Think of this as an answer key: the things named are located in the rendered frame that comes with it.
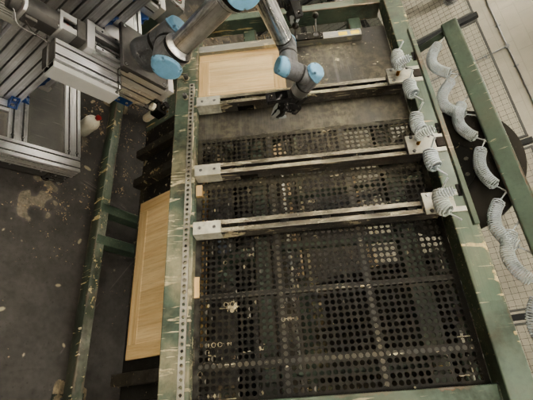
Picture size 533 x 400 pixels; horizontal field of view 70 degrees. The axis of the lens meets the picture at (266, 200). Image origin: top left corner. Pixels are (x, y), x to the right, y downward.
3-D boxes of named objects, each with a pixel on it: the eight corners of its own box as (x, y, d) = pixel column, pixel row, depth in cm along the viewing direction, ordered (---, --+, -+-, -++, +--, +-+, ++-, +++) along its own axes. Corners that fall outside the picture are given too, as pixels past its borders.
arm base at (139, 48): (130, 62, 153) (147, 49, 148) (128, 32, 158) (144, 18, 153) (160, 78, 165) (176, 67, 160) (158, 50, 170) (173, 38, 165)
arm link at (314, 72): (308, 57, 152) (325, 64, 155) (293, 75, 161) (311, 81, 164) (308, 72, 148) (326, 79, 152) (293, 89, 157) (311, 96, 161)
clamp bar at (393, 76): (199, 103, 211) (188, 71, 190) (417, 79, 205) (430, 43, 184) (199, 117, 206) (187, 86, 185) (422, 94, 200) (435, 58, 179)
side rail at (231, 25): (203, 32, 246) (199, 17, 237) (375, 12, 241) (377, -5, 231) (203, 39, 244) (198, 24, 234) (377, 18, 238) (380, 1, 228)
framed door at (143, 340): (143, 205, 238) (140, 203, 236) (208, 174, 211) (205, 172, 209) (128, 360, 197) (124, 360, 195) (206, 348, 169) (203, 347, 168)
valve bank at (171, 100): (133, 53, 227) (160, 32, 215) (152, 67, 238) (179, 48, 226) (124, 119, 204) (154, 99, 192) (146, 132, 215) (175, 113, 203)
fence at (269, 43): (200, 52, 230) (198, 47, 226) (359, 33, 225) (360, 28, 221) (200, 58, 227) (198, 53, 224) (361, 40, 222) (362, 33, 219)
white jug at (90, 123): (74, 120, 246) (93, 106, 236) (89, 128, 254) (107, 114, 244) (72, 132, 242) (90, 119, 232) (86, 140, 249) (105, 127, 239)
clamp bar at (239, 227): (197, 225, 177) (182, 201, 156) (457, 200, 171) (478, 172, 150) (196, 244, 173) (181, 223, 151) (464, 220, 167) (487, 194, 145)
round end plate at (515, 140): (366, 139, 259) (496, 83, 219) (369, 142, 263) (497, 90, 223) (390, 250, 222) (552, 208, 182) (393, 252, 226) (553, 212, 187)
